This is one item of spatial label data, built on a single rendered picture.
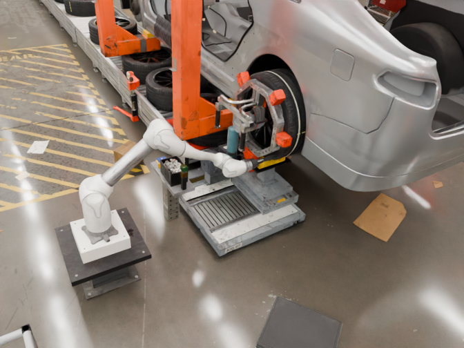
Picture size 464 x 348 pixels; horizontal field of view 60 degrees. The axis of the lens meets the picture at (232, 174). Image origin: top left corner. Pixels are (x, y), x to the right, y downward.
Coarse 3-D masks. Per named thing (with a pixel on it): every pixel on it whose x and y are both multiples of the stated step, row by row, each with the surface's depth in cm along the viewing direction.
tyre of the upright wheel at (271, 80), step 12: (264, 72) 285; (276, 72) 286; (288, 72) 287; (264, 84) 285; (276, 84) 274; (288, 84) 276; (288, 96) 271; (300, 96) 276; (288, 108) 270; (300, 108) 274; (288, 120) 273; (300, 120) 275; (288, 132) 277; (300, 132) 280; (300, 144) 289; (264, 156) 310
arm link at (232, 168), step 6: (228, 162) 280; (234, 162) 277; (240, 162) 278; (222, 168) 277; (228, 168) 274; (234, 168) 274; (240, 168) 276; (228, 174) 274; (234, 174) 275; (240, 174) 279
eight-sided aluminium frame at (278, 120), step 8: (248, 80) 286; (256, 80) 286; (240, 88) 298; (248, 88) 297; (256, 88) 280; (264, 88) 279; (240, 96) 307; (264, 96) 274; (240, 104) 312; (272, 112) 273; (280, 112) 273; (280, 120) 272; (280, 128) 276; (248, 136) 317; (272, 136) 280; (248, 144) 310; (256, 144) 311; (272, 144) 283; (256, 152) 303; (264, 152) 293; (272, 152) 295
